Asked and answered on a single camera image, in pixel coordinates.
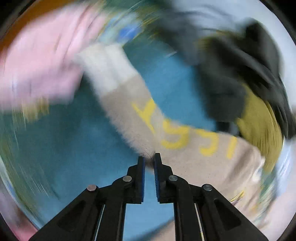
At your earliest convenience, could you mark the beige fuzzy graphic sweater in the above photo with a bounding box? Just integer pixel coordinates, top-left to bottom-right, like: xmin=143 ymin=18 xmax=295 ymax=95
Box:
xmin=76 ymin=43 xmax=269 ymax=241

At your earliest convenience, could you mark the pink folded garment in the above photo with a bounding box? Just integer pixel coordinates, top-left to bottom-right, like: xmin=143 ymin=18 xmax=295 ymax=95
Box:
xmin=1 ymin=4 xmax=106 ymax=111

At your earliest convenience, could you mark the teal floral blanket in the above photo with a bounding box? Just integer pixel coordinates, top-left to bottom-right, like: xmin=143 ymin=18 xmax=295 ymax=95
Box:
xmin=0 ymin=0 xmax=223 ymax=241

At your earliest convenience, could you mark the light blue floral pillow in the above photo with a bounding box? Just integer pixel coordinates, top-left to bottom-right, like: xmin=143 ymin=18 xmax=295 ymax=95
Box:
xmin=170 ymin=1 xmax=288 ymax=140

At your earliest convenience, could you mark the dark grey garment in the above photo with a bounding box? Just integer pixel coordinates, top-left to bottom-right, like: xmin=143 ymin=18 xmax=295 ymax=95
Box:
xmin=155 ymin=5 xmax=295 ymax=139

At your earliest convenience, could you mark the wooden bed frame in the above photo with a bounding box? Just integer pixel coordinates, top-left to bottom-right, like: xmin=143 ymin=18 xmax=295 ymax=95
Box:
xmin=1 ymin=1 xmax=74 ymax=51

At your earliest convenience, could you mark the mustard yellow knit sweater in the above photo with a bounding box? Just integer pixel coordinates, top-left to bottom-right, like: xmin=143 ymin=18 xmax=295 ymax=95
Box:
xmin=236 ymin=83 xmax=283 ymax=173

